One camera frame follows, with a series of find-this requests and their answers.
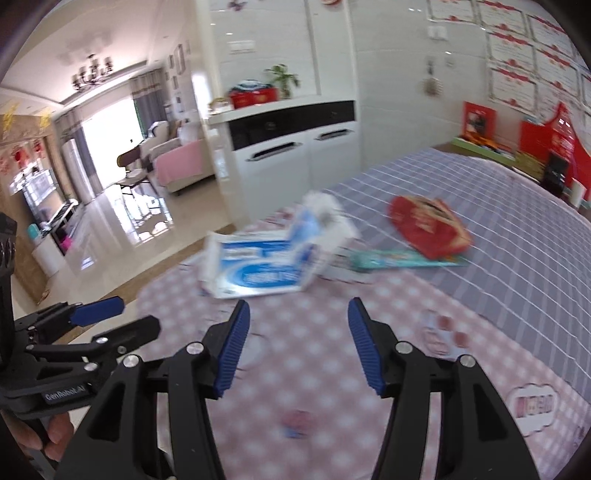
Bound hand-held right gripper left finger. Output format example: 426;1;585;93
54;299;252;480

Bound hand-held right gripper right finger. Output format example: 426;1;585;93
347;296;541;480

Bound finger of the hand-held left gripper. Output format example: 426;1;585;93
25;315;162;374
15;296;125;345

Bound blue and white cardboard box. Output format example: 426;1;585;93
198;190;362;299

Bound person's left hand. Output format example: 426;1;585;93
0;408;75;468

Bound pink checked tablecloth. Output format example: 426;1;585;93
136;208;578;480

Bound teal flat packet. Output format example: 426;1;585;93
344;248;470;271

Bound television on stand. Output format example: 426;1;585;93
21;168;83;243

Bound red crumpled bag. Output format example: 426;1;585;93
388;195;474;260

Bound dark dining chair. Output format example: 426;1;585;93
115;145;149;191

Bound sofa with pink blanket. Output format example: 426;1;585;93
139;121;216;195

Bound purple striped tablecloth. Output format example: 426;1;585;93
323;147;591;391

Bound white cabinet with black band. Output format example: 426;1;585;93
205;99;362;228

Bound grey curtain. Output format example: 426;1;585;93
130;71;168;140

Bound green flat box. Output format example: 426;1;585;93
451;136;516;161

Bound black chandelier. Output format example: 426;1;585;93
71;54;116;92

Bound red basket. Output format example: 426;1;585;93
228;87;280;110

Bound red picture box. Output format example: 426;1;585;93
462;102;498;140

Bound black box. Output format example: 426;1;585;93
542;154;570;195

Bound potted green plant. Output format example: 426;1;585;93
264;64;301;99

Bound large red gift bag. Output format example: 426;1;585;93
519;102;591;186

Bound wall photo frames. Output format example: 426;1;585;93
167;41;193;108

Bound round hanging wall ornament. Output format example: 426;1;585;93
424;58;440;96

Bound wall of framed certificates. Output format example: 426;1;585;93
427;0;591;117

